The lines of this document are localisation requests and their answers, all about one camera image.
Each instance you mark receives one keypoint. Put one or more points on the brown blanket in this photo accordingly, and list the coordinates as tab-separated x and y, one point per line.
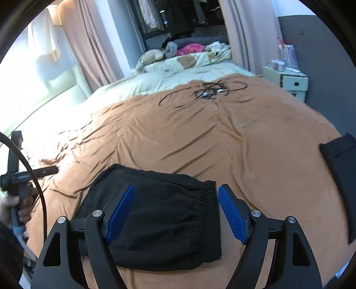
258	139

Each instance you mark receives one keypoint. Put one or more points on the bear print pillow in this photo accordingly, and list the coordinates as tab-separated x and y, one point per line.
180	63

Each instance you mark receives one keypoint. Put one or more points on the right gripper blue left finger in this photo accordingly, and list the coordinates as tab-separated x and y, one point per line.
118	212

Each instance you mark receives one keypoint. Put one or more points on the black shorts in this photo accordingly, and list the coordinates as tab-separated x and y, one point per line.
174	223

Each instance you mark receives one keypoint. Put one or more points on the white patterned cloth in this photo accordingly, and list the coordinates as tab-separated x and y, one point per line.
216	49

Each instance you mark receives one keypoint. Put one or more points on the right pink curtain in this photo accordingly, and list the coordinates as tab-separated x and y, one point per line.
254	32

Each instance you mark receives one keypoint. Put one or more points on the beige plush toy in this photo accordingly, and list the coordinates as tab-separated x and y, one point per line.
149	57

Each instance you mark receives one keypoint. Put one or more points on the striped bag on nightstand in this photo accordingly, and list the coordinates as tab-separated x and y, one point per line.
288	54

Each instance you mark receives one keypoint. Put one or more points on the white nightstand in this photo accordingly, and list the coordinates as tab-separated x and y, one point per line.
292	82

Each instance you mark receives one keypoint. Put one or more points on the pink curtain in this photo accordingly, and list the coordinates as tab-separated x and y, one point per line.
90	42
254	32

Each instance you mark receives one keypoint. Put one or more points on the folded black garment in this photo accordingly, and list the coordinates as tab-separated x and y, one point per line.
339	155

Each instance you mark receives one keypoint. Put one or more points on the pink fluffy item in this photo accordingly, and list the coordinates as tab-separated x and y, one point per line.
190	49

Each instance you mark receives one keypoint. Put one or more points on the grey plush toy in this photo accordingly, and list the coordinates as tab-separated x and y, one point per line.
170	50

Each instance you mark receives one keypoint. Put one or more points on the left pink curtain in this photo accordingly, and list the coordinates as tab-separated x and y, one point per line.
90	42

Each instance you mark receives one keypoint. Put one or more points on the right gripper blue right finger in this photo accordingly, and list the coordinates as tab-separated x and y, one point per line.
236	212

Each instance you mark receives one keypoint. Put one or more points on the cream bed sheet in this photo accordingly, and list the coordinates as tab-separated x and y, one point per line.
152	82

